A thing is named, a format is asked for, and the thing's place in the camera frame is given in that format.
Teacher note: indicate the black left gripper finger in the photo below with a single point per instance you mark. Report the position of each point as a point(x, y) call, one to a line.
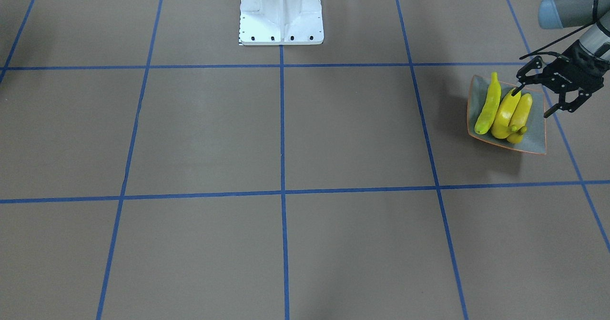
point(531, 73)
point(570, 106)

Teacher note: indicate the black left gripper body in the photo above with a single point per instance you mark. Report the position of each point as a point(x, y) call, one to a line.
point(573, 74)

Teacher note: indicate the yellow plastic banana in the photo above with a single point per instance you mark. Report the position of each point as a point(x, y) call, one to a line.
point(518, 121)
point(489, 110)

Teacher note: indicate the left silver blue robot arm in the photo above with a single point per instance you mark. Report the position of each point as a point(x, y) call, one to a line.
point(591, 16)

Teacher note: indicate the grey square plate orange rim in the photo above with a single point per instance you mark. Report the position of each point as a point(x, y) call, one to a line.
point(534, 140)

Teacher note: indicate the white camera stand pillar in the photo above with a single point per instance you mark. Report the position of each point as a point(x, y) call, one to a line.
point(281, 22)

